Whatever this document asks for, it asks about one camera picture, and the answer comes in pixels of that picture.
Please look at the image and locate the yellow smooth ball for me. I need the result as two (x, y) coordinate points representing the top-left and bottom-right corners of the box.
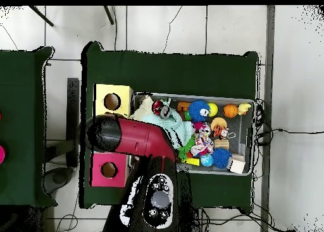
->
(208, 102), (219, 117)

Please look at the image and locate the blue fuzzy monster toy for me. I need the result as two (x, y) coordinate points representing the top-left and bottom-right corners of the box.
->
(188, 99), (211, 123)

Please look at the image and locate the shallow wire mesh bin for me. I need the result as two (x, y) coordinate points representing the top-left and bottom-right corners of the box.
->
(128, 92), (255, 176)

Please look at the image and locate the dark green side table cloth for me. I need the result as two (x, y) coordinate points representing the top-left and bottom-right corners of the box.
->
(0, 46), (58, 208)

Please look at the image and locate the black tripod leg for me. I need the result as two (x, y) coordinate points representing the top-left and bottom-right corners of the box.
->
(103, 5), (115, 25)
(28, 5), (54, 27)

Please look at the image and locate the yellow foam bone toy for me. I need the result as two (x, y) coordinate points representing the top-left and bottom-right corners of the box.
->
(237, 102), (252, 116)

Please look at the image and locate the dark green tablecloth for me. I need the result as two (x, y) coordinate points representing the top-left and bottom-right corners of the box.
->
(79, 40), (259, 209)

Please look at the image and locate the crushed red drink can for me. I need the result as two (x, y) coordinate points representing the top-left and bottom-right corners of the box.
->
(151, 98), (173, 119)

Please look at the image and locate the grey round stand base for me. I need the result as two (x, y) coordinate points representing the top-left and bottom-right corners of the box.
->
(43, 166), (75, 195)

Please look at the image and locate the blue spiky ball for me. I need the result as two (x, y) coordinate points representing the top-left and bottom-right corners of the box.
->
(211, 147), (233, 169)

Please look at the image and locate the cream yellow waffle cloth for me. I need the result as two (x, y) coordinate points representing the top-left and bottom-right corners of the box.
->
(130, 95), (156, 121)

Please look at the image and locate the orange toy basketball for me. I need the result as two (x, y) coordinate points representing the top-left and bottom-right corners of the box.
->
(223, 103), (239, 118)

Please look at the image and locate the plain wooden cube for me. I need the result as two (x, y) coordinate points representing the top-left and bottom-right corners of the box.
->
(227, 159), (246, 174)

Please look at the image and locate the black power cable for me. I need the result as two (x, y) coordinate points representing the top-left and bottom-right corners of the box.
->
(255, 127), (324, 142)

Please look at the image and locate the mint green waffle cloth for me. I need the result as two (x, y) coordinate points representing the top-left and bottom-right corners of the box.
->
(141, 107), (196, 149)

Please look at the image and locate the toy hamburger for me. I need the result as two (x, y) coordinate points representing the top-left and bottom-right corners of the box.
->
(210, 116), (228, 131)

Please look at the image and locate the wooden box with three holes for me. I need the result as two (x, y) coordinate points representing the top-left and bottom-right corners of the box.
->
(89, 83), (134, 188)

